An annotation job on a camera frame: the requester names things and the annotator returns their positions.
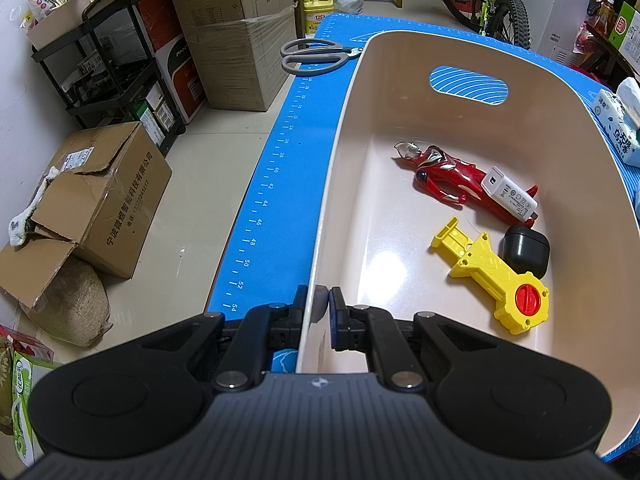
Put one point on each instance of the beige plastic storage bin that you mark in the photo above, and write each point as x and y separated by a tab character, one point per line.
496	109

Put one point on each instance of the lower cardboard box stack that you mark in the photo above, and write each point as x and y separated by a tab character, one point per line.
239	62

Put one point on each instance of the black earbuds case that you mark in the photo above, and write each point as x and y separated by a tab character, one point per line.
525	250

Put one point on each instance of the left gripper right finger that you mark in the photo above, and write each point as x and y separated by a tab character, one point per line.
383	340

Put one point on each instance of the burlap sack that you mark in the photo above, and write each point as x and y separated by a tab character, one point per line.
74	307

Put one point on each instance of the black metal shelf rack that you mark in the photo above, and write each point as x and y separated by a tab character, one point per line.
105	73

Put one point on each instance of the white power adapter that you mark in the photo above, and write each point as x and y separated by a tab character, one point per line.
510	196

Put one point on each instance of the red ultraman toy figure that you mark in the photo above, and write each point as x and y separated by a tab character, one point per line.
451	180

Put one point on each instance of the blue silicone mat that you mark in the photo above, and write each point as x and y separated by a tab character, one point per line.
271	248

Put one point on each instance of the yellow oil jug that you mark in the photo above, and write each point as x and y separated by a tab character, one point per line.
314	12

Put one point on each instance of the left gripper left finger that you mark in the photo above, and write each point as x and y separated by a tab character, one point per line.
249	345

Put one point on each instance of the green white carton box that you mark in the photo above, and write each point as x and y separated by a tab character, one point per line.
625	36

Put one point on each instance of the torn cardboard box on floor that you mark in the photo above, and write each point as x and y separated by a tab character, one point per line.
96	202

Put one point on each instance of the grey handled scissors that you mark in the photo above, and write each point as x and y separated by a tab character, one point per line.
307	57

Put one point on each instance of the tissue box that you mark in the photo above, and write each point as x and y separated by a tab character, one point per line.
618	114

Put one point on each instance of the yellow toy launcher red dial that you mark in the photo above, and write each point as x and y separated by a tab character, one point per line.
521	300

